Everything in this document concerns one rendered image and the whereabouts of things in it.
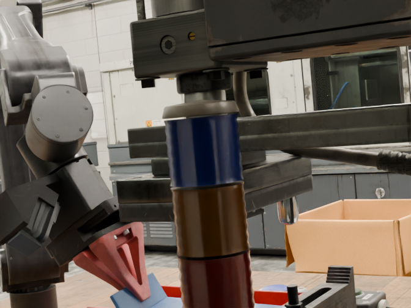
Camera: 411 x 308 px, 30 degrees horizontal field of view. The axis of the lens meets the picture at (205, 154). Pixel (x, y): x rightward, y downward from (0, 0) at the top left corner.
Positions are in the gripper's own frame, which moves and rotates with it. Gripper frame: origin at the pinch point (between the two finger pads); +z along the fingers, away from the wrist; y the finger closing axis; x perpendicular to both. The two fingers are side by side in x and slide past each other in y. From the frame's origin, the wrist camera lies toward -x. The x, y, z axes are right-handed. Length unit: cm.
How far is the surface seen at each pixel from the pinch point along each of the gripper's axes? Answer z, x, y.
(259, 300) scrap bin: 8.5, 22.4, -3.5
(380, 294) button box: 16.7, 34.3, 5.2
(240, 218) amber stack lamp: 0.2, -26.4, 31.5
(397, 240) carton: 31, 211, -66
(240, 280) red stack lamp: 2.8, -27.1, 30.0
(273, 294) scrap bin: 8.8, 22.5, -1.3
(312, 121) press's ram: -3.6, -4.8, 28.1
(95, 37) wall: -305, 690, -457
